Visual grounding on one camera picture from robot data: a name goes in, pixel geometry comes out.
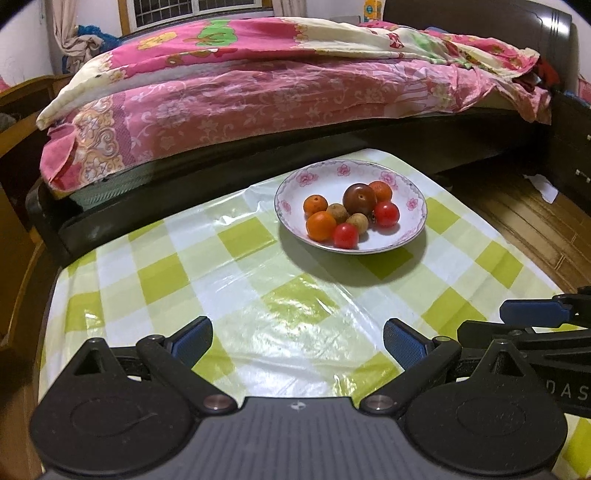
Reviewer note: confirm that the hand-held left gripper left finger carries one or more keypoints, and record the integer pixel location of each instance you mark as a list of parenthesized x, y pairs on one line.
[(194, 342)]

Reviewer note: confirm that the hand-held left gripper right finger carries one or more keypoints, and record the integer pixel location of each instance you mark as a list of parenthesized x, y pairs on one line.
[(406, 344)]

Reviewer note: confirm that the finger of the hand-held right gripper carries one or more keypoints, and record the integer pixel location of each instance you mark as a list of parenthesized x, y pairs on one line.
[(480, 331), (531, 310)]

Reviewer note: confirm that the white floral rim plate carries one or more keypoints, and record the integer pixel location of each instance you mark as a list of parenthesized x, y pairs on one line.
[(406, 221)]

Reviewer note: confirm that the red cherry tomato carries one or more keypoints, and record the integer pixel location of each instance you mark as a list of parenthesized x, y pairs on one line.
[(345, 236), (386, 214)]

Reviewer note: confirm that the brown longan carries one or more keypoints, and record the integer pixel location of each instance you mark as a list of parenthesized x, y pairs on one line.
[(337, 211), (358, 223)]

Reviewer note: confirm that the orange cherry tomato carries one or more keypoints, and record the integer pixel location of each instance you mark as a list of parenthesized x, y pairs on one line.
[(322, 226)]

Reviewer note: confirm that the orange mandarin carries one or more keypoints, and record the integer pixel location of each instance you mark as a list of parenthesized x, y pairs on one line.
[(382, 189), (316, 205)]

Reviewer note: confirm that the green checked tablecloth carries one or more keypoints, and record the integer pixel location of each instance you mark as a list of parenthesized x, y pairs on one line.
[(231, 286)]

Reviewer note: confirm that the white paper scrap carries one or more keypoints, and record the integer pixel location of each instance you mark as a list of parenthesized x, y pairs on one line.
[(545, 187)]

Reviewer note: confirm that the dark purple tomato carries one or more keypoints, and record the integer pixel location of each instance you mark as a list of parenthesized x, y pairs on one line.
[(359, 197)]

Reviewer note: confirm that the dark wooden nightstand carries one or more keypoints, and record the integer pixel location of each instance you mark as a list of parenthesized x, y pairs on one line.
[(572, 152)]

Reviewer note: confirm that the pale green mattress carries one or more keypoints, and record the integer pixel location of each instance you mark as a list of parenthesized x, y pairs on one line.
[(106, 194)]

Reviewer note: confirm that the pink floral bedsheet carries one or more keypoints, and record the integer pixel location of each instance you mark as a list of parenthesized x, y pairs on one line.
[(231, 106)]

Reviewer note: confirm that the red cloth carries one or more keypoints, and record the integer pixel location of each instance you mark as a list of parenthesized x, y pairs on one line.
[(545, 69)]

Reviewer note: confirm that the light wooden cabinet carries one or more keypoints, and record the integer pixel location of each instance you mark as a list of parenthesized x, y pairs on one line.
[(23, 152)]

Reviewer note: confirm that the blue cloth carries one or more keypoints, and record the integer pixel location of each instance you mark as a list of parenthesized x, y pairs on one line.
[(94, 31)]

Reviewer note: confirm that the barred window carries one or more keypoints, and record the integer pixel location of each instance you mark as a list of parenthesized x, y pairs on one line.
[(194, 11)]

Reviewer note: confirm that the yellow box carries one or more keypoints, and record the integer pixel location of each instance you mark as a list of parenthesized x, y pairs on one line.
[(374, 9)]

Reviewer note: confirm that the beige curtain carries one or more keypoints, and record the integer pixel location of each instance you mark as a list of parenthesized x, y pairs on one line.
[(69, 27)]

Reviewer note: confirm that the dark wooden bed frame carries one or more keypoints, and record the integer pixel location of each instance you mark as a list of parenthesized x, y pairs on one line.
[(184, 184)]

